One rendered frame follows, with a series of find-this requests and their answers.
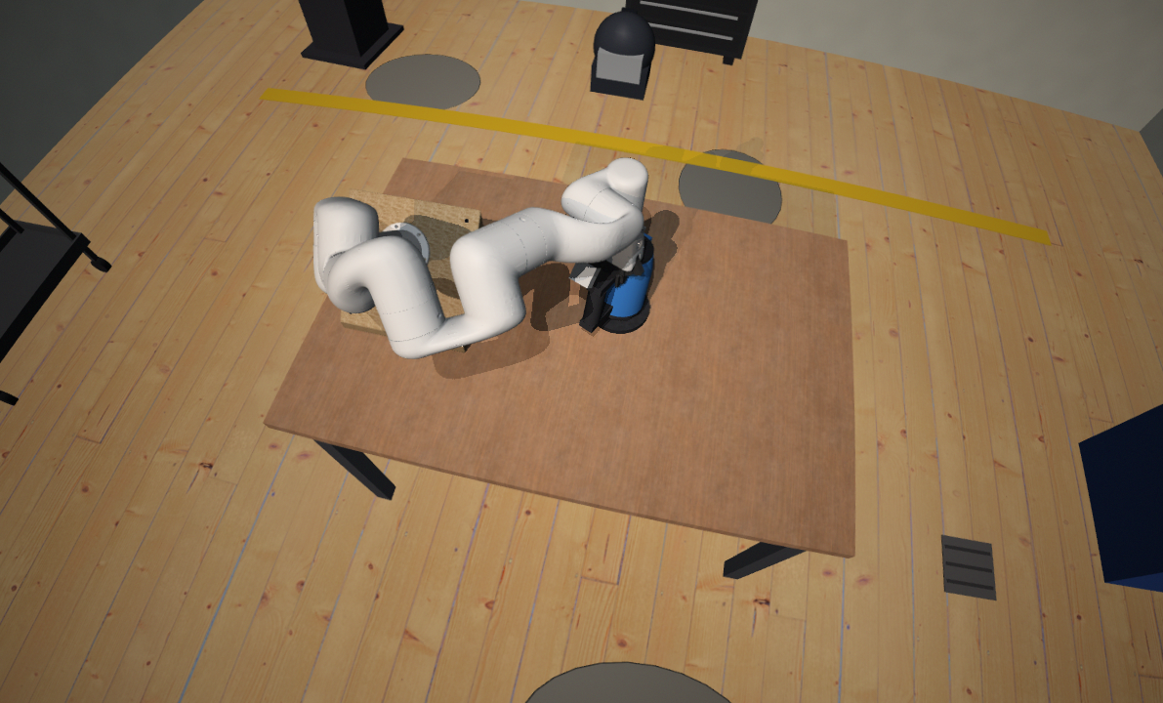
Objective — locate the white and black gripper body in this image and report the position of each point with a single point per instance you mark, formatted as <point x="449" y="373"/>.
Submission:
<point x="627" y="258"/>

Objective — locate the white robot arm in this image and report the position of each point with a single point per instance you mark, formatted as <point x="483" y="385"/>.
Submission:
<point x="486" y="263"/>

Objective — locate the blue kettle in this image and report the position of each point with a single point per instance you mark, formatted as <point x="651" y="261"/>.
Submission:
<point x="605" y="300"/>

